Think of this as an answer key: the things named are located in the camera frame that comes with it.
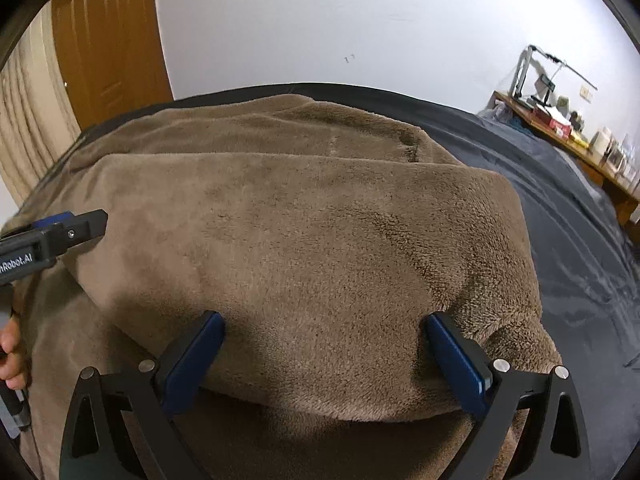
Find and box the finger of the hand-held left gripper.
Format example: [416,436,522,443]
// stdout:
[32,212,76,231]
[47,210,108,258]

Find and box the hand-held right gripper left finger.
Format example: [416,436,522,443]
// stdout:
[59,310,226,480]

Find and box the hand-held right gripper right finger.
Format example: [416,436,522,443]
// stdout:
[425,311,593,480]

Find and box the brown fleece garment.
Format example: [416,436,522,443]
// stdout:
[0,92,563,480]

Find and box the person's left hand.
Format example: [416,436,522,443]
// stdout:
[0,320,29,391]

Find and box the beige curtain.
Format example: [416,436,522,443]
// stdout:
[0,2,81,206]

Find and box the dark bed cover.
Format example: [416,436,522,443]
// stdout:
[30,82,640,480]

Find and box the wooden desk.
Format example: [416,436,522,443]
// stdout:
[492,90,640,226]

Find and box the red box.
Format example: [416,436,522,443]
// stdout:
[532,107,573,138]

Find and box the phone on stand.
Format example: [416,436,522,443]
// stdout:
[532,75,558,106]

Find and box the desk lamp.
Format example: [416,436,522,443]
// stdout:
[512,45,598,101]

